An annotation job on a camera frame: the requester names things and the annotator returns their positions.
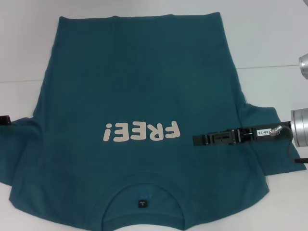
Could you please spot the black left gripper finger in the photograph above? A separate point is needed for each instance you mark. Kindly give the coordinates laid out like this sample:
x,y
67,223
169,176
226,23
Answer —
x,y
5,120

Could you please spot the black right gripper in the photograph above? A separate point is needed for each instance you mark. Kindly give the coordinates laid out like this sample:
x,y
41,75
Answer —
x,y
250,135

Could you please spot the teal blue FREE! t-shirt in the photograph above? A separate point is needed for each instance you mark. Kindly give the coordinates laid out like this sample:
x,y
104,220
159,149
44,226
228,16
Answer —
x,y
134,84

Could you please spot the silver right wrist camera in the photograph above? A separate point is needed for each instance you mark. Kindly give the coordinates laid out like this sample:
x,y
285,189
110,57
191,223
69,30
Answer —
x,y
304,66

